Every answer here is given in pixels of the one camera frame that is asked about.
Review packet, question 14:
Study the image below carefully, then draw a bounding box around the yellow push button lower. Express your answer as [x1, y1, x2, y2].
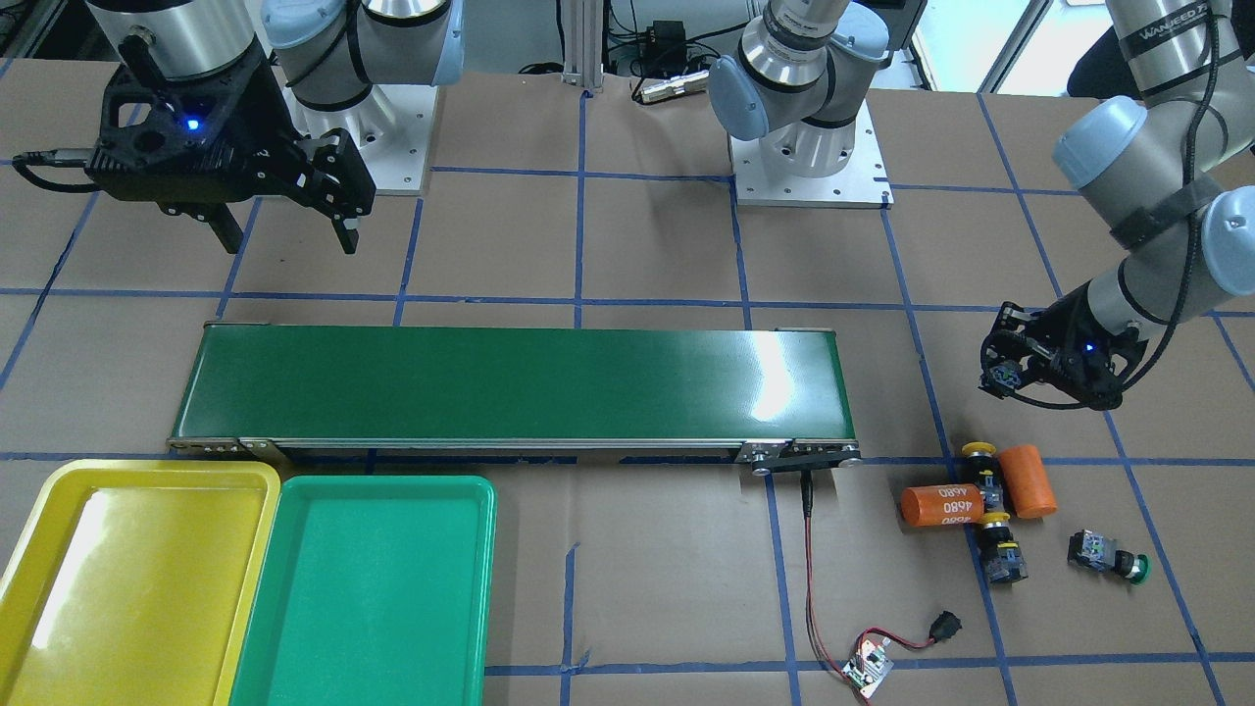
[976, 510, 1028, 586]

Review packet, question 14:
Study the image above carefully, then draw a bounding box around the orange cylinder labelled 4680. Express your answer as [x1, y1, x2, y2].
[899, 483, 985, 528]

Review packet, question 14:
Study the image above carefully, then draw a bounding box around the aluminium frame post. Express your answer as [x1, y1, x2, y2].
[558, 0, 607, 94]

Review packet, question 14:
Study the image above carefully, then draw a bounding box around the yellow push button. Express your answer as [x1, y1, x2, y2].
[976, 510, 1028, 586]
[960, 441, 1004, 499]

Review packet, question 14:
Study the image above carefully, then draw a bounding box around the red black power cable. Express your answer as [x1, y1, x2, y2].
[799, 472, 937, 678]

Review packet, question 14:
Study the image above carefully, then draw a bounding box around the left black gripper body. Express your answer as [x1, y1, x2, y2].
[979, 301, 1147, 411]

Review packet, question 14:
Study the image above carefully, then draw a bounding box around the plain orange cylinder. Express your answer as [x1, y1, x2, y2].
[998, 445, 1059, 520]

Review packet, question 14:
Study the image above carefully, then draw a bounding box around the yellow plastic tray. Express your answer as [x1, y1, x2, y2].
[1, 460, 279, 705]

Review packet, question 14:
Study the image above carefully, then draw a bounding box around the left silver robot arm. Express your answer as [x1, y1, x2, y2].
[708, 1, 1252, 411]

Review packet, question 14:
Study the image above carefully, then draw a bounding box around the yellow push button upper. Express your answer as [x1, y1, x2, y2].
[960, 441, 1004, 499]

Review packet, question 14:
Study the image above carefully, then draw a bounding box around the green plastic tray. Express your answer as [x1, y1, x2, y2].
[228, 477, 497, 705]

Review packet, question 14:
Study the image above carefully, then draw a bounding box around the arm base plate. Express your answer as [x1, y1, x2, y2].
[728, 102, 895, 209]
[282, 84, 442, 196]

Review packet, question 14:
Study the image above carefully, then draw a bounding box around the green conveyor belt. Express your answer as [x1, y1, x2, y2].
[169, 324, 862, 477]

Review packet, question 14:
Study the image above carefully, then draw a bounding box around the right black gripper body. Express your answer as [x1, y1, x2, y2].
[85, 38, 377, 219]

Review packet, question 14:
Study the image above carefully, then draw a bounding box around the green push button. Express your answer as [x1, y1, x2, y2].
[1067, 529, 1152, 586]

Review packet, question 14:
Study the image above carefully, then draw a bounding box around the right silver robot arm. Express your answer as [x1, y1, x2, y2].
[83, 1, 466, 255]

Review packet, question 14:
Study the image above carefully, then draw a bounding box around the small controller circuit board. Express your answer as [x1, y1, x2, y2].
[841, 631, 894, 705]

